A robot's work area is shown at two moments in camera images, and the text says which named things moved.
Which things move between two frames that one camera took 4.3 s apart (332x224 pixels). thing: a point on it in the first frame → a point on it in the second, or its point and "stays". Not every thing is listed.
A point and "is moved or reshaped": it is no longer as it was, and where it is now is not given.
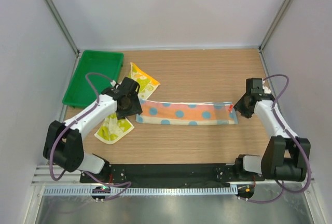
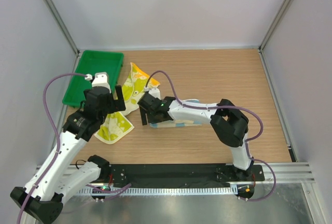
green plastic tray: [95, 72] stays
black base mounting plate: [171, 175] stays
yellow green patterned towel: [115, 129] stays
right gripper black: [238, 107] → [150, 118]
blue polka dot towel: [186, 113] is moved or reshaped
